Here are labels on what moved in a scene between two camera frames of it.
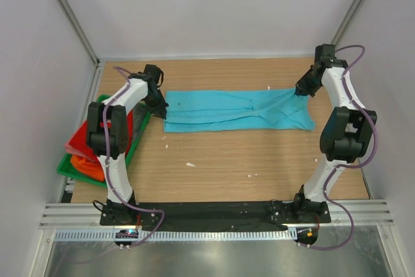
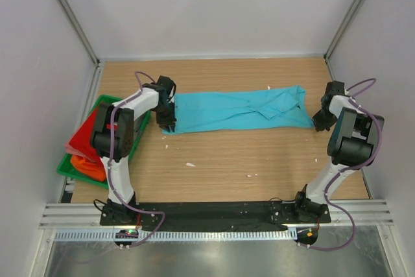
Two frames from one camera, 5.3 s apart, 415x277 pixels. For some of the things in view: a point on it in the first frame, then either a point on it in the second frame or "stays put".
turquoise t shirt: (237, 110) stays put
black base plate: (214, 215) stays put
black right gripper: (305, 85) → (321, 118)
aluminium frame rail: (71, 216) stays put
